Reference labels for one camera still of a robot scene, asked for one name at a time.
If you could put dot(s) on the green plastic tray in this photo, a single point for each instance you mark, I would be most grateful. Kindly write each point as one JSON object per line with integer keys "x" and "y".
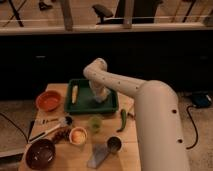
{"x": 85, "y": 103}

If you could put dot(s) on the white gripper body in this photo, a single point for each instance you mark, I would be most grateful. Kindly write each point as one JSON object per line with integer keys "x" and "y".
{"x": 100, "y": 92}

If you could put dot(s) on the metal cup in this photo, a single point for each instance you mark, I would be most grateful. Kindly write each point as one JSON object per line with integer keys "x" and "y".
{"x": 114, "y": 144}

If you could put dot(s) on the brown pine cone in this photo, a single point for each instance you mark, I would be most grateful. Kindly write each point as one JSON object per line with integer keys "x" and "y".
{"x": 62, "y": 134}

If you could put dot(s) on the small green cup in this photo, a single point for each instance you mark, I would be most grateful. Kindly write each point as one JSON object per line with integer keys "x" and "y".
{"x": 95, "y": 123}

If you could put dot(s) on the black office chair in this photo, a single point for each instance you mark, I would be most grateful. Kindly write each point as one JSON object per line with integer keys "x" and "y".
{"x": 144, "y": 12}

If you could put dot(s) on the green chili pepper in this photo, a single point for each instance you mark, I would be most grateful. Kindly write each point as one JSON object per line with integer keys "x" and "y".
{"x": 123, "y": 119}

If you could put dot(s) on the dark purple bowl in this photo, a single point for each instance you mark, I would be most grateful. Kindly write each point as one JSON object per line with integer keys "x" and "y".
{"x": 40, "y": 154}

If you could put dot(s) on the black floor device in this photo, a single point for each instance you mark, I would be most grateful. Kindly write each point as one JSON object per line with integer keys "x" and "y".
{"x": 201, "y": 100}

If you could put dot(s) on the yellow corn cob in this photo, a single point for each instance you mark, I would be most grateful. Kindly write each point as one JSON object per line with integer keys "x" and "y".
{"x": 74, "y": 94}

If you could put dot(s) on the small cup orange inside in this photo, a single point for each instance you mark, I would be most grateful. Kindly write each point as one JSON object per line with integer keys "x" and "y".
{"x": 78, "y": 136}

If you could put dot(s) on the orange bowl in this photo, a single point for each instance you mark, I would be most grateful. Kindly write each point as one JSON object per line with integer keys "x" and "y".
{"x": 48, "y": 100}

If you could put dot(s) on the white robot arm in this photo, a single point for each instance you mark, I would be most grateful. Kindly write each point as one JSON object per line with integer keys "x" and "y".
{"x": 158, "y": 124}

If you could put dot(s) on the grey blue cloth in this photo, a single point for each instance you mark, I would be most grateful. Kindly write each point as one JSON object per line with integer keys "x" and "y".
{"x": 99, "y": 154}

